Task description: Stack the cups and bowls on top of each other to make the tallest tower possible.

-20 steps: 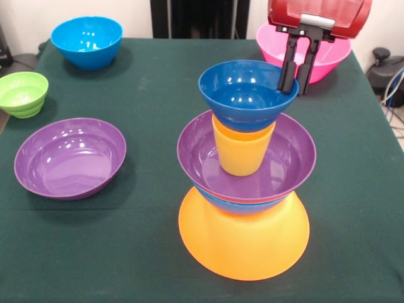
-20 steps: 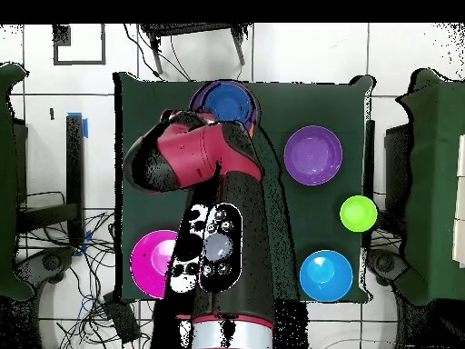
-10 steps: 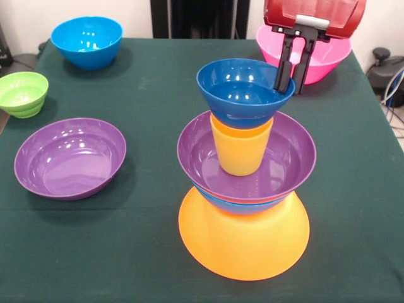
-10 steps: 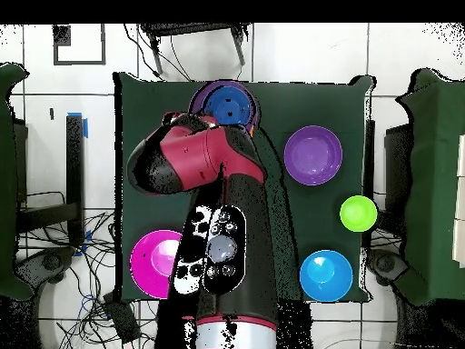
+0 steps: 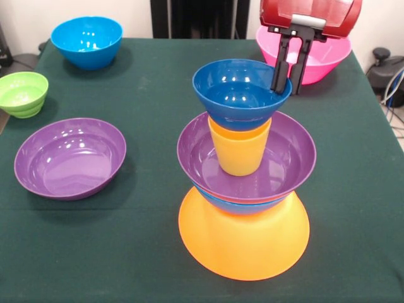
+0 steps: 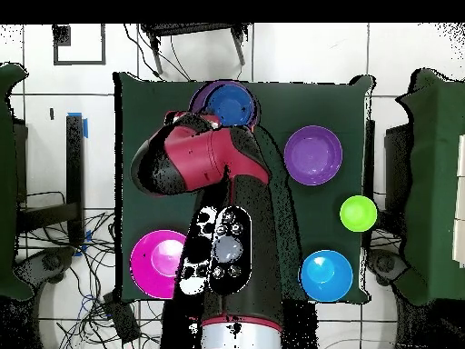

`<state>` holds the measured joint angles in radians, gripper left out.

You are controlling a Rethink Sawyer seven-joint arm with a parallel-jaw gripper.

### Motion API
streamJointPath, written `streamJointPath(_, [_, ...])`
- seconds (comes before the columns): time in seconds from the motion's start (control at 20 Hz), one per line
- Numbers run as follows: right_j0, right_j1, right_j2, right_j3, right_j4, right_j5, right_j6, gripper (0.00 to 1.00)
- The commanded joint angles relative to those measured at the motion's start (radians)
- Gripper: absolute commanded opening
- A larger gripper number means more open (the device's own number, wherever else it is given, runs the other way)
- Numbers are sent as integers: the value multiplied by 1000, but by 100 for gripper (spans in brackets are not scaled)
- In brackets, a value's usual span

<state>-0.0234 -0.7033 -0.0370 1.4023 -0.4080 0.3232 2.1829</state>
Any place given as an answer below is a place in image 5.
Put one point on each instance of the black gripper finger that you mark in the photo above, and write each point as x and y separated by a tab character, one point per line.
281	69
300	66

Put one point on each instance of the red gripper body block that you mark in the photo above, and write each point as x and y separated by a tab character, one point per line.
315	9

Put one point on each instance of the small dark blue bowl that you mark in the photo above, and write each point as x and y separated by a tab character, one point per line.
217	91

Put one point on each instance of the orange cup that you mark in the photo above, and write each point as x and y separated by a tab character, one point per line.
240	134

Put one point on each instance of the yellow cup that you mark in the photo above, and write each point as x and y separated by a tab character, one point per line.
240	154

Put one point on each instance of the purple shallow bowl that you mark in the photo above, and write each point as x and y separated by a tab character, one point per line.
195	158
69	164

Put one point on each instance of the light blue bowl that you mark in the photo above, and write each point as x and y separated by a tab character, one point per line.
246	209
86	41

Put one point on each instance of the large orange bowl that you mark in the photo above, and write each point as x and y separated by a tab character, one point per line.
243	246

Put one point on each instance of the large pink bowl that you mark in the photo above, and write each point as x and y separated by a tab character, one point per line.
325	60

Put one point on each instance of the small green bowl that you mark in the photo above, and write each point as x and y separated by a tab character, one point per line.
22	94

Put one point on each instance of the dark green tablecloth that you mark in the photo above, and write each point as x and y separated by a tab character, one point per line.
79	252

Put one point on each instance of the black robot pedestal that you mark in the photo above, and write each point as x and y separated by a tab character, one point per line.
202	19

